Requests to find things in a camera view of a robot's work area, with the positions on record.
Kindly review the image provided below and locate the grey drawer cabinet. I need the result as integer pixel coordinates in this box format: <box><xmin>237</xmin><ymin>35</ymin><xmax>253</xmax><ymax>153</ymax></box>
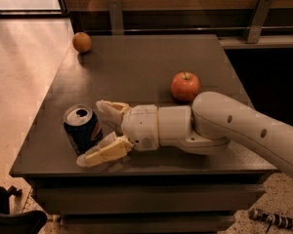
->
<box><xmin>11</xmin><ymin>35</ymin><xmax>273</xmax><ymax>234</ymax></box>

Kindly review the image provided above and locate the blue pepsi can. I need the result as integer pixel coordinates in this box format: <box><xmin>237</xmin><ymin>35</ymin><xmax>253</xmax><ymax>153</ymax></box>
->
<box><xmin>63</xmin><ymin>104</ymin><xmax>103</xmax><ymax>156</ymax></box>

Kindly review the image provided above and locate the left metal wall bracket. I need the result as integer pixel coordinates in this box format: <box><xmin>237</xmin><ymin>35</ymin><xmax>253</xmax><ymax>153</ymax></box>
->
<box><xmin>108</xmin><ymin>0</ymin><xmax>124</xmax><ymax>35</ymax></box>

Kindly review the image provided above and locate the red apple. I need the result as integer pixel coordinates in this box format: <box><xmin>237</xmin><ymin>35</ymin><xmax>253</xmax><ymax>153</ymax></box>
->
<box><xmin>170</xmin><ymin>71</ymin><xmax>200</xmax><ymax>101</ymax></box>

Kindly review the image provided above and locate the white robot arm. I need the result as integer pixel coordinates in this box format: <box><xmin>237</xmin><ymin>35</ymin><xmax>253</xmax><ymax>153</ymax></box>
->
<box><xmin>77</xmin><ymin>92</ymin><xmax>293</xmax><ymax>178</ymax></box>

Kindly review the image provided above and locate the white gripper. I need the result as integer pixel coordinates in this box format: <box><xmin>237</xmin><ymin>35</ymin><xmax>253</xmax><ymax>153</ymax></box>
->
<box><xmin>76</xmin><ymin>100</ymin><xmax>159</xmax><ymax>167</ymax></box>

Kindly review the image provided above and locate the orange fruit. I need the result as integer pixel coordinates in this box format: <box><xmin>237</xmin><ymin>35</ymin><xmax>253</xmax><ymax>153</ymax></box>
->
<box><xmin>72</xmin><ymin>32</ymin><xmax>92</xmax><ymax>53</ymax></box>

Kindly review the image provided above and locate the right metal wall bracket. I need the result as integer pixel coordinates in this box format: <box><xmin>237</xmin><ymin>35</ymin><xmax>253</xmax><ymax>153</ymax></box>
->
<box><xmin>243</xmin><ymin>0</ymin><xmax>273</xmax><ymax>44</ymax></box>

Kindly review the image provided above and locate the black office chair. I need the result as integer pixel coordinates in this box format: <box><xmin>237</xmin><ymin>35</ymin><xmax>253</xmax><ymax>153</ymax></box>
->
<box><xmin>0</xmin><ymin>183</ymin><xmax>48</xmax><ymax>234</ymax></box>

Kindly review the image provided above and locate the metal wall bracket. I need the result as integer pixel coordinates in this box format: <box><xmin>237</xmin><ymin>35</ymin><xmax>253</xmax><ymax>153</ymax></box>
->
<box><xmin>108</xmin><ymin>0</ymin><xmax>124</xmax><ymax>35</ymax></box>
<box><xmin>243</xmin><ymin>0</ymin><xmax>273</xmax><ymax>44</ymax></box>

